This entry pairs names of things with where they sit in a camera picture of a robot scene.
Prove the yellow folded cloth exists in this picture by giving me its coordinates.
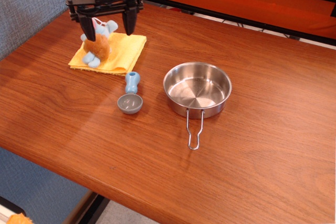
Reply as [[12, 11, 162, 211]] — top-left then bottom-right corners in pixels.
[[68, 33, 146, 76]]

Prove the blue and grey measuring scoop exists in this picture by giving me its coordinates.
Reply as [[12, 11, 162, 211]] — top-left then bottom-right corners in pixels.
[[117, 72, 143, 114]]

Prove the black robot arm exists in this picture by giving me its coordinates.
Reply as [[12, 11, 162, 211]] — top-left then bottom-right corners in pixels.
[[66, 0, 143, 41]]

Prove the black table leg frame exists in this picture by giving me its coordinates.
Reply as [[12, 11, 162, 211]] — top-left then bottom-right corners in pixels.
[[62, 191, 110, 223]]

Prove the blue and orange plush doll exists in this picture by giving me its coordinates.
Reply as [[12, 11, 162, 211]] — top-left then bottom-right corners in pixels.
[[80, 17, 119, 68]]

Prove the black basket with orange item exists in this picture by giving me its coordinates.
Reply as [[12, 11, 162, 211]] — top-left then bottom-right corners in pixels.
[[1, 197, 33, 224]]

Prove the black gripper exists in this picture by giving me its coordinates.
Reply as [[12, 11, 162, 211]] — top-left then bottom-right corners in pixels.
[[66, 0, 143, 41]]

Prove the steel pan with wire handle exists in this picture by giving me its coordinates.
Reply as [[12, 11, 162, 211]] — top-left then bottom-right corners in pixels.
[[163, 62, 232, 151]]

